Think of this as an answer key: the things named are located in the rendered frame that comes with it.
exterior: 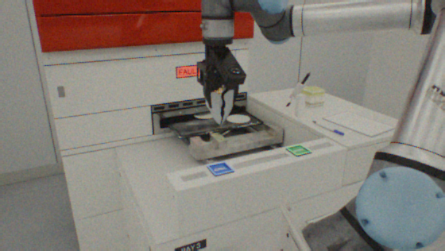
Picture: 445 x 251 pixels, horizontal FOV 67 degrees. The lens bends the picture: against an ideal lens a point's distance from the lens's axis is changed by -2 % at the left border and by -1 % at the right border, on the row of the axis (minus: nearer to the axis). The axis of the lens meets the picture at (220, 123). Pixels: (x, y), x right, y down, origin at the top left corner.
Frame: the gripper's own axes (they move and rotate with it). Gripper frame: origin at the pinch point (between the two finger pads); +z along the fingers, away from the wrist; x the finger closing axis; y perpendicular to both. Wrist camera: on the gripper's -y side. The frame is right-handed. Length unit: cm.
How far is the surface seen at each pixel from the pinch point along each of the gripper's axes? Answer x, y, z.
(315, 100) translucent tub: -57, 30, 11
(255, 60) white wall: -136, 207, 32
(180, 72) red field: -10, 58, 1
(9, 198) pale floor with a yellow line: 84, 183, 111
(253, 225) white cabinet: -8.4, -3.9, 32.4
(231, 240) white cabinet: -1.2, -3.9, 35.2
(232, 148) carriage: -17.7, 27.5, 23.3
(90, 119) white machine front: 27, 59, 15
